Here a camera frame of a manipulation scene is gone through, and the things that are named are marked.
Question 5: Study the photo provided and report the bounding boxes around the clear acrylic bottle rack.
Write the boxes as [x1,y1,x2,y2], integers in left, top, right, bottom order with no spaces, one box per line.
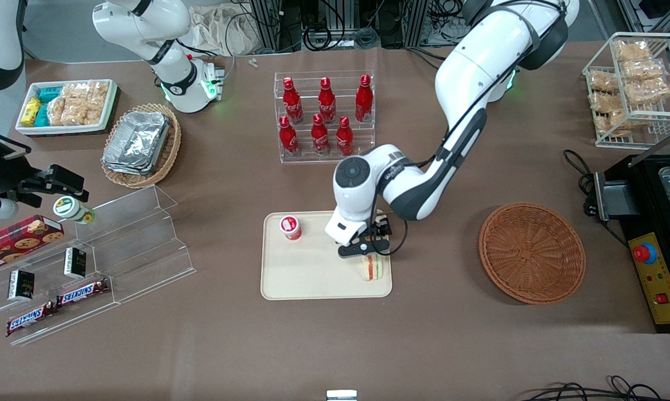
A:
[273,70,376,164]

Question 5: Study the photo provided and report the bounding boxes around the triangular sandwich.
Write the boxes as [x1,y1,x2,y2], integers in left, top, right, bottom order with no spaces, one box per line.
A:
[359,253,384,282]

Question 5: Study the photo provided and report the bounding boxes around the black appliance housing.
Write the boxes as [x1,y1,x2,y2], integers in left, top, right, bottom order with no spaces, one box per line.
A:
[601,153,670,335]

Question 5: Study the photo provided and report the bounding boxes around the bagged rice cracker snack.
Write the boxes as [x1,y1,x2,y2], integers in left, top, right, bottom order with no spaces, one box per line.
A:
[589,70,620,93]
[624,77,670,106]
[589,91,625,113]
[84,81,111,126]
[614,39,652,61]
[47,97,69,126]
[62,83,89,126]
[596,110,632,138]
[621,58,664,82]

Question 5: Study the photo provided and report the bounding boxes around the grey arm base connector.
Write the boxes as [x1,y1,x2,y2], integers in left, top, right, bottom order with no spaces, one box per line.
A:
[203,63,227,102]

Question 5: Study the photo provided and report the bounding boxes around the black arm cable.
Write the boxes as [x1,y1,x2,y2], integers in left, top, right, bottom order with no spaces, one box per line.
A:
[389,84,516,258]

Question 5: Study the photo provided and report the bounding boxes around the silver metal bar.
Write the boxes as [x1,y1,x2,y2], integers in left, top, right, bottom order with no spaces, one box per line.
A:
[628,125,670,168]

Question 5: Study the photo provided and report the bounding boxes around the white rectangular snack bin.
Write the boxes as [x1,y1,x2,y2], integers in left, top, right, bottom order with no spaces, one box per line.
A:
[15,79,119,138]

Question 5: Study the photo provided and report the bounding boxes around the white wire rack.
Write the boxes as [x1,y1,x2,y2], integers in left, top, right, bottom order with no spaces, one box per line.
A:
[583,32,670,150]

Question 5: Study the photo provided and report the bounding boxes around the snickers chocolate bar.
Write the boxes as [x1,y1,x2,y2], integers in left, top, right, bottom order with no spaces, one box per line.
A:
[6,301,58,338]
[56,278,111,309]

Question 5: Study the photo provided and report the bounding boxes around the aluminium frame profile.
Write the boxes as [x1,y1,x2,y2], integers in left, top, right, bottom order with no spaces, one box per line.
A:
[248,0,283,54]
[404,0,431,48]

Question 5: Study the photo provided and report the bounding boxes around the grey metal handle bracket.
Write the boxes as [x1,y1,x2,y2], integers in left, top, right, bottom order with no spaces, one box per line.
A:
[593,171,642,223]

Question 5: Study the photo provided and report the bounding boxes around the clear acrylic stepped shelf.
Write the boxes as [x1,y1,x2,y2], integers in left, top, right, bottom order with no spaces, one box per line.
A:
[0,185,197,347]

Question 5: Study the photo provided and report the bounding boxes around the metal bracket with black cable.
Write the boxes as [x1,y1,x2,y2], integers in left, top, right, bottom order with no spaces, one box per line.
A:
[563,149,630,249]

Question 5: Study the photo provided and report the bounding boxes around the bundle of black cables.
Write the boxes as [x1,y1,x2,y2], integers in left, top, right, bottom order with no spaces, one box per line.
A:
[279,0,464,52]

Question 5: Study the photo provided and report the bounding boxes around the beige cloth bag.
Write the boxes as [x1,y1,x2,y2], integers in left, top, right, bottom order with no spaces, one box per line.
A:
[187,4,263,57]

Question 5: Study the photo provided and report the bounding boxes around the round brown wicker basket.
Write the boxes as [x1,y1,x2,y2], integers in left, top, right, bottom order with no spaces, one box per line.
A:
[478,202,586,305]

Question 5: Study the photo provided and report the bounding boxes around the yellow snack pack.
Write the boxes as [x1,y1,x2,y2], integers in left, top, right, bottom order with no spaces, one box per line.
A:
[21,97,42,128]

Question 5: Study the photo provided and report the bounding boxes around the red emergency stop button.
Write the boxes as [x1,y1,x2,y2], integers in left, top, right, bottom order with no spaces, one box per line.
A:
[633,243,658,265]

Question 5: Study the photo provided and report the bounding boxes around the black floor cables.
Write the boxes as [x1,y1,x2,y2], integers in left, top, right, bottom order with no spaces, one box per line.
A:
[521,374,670,401]

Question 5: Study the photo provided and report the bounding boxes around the oval tan wicker basket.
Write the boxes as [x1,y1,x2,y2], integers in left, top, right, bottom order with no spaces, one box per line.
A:
[100,102,183,189]

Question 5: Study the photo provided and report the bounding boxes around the red tartan cookie box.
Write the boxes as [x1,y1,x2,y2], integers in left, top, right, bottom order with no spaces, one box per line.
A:
[0,214,66,277]

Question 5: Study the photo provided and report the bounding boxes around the small black snack box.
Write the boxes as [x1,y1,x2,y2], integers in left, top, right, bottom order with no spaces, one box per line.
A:
[7,269,36,303]
[63,247,88,280]

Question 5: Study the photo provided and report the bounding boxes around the cream plastic tray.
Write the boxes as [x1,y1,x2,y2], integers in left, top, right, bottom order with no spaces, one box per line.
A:
[261,211,393,301]

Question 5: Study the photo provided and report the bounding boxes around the red cola bottle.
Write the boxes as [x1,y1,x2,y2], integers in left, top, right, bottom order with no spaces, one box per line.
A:
[336,115,354,157]
[311,113,330,157]
[278,115,300,157]
[282,77,304,125]
[355,74,374,124]
[317,77,337,125]

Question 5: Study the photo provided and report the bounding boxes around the stacked aluminium foil trays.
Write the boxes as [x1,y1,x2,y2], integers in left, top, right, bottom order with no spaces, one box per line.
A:
[102,110,172,177]

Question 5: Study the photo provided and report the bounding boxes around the green lidded white cup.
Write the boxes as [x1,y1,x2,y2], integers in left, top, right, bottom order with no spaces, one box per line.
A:
[53,195,96,226]

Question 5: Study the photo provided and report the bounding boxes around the red lidded white cup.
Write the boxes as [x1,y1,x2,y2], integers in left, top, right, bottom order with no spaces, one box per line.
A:
[280,214,303,242]

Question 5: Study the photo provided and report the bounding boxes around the yellow control panel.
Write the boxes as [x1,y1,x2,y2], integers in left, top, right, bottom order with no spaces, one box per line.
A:
[628,232,670,325]

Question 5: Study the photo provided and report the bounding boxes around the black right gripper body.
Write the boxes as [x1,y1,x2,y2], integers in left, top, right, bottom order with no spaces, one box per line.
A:
[0,124,41,217]

